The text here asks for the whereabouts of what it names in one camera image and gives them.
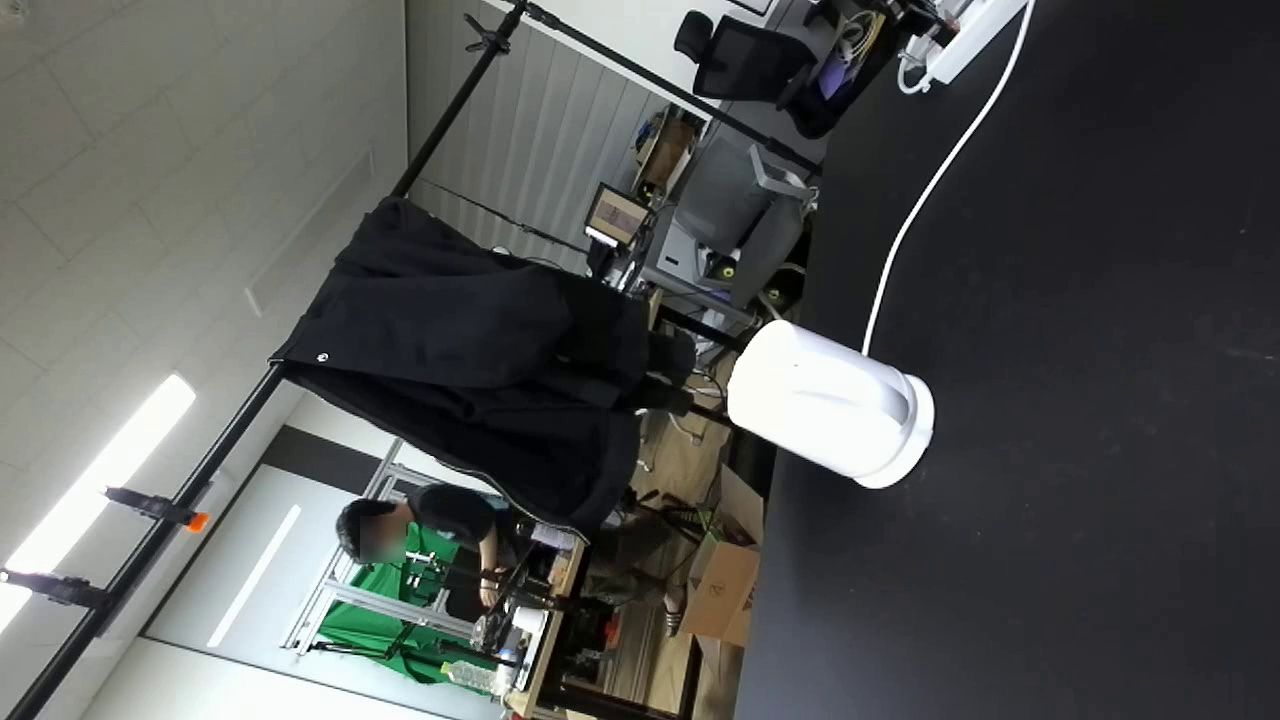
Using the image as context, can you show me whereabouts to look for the grey cylindrical cup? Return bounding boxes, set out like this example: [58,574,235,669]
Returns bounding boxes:
[724,318,942,498]

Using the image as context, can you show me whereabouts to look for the white power strip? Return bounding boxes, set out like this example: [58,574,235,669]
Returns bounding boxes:
[895,0,1034,96]

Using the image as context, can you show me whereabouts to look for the black hanging cloth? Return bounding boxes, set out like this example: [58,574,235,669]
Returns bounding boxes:
[280,191,700,542]

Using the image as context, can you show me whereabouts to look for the grey machine housing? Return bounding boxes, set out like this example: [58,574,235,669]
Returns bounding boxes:
[636,117,826,320]

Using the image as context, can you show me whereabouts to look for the brown cardboard box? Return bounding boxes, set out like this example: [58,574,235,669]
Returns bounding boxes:
[677,532,769,654]

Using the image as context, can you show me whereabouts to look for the person in dark shirt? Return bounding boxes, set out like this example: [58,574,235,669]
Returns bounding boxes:
[331,482,540,628]

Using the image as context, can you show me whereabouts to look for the black office chair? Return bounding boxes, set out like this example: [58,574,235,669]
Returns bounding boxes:
[674,8,830,109]

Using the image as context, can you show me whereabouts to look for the black backdrop stand pole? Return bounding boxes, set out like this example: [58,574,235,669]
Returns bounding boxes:
[0,0,833,720]

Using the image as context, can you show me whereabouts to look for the black clamp with orange tip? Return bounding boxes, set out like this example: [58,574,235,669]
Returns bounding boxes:
[105,484,216,542]

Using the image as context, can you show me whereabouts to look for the long ceiling light strip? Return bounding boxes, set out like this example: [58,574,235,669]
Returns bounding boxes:
[0,374,202,631]

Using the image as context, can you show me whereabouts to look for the black pole clamp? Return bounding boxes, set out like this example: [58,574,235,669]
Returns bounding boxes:
[0,563,114,616]

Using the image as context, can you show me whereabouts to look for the white kettle power cable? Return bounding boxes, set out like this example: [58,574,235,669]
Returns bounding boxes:
[857,0,1045,359]

